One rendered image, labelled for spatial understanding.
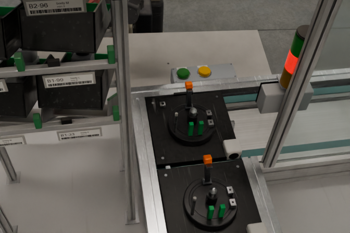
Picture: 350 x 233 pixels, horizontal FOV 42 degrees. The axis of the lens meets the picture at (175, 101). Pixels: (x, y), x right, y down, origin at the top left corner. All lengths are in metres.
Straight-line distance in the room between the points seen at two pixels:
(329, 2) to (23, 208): 0.95
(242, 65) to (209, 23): 1.52
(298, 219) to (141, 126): 0.52
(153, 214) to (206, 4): 2.33
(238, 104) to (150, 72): 0.36
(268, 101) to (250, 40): 0.72
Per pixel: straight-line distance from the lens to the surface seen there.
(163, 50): 1.70
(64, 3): 0.69
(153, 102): 1.37
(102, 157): 1.40
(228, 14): 3.27
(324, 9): 0.89
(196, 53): 1.69
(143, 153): 1.28
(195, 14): 3.23
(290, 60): 1.02
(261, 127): 1.43
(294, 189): 1.40
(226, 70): 1.50
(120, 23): 0.73
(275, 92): 1.09
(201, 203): 1.17
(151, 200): 1.21
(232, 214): 1.17
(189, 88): 1.30
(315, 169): 1.38
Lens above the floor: 2.03
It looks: 50 degrees down
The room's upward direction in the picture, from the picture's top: 4 degrees clockwise
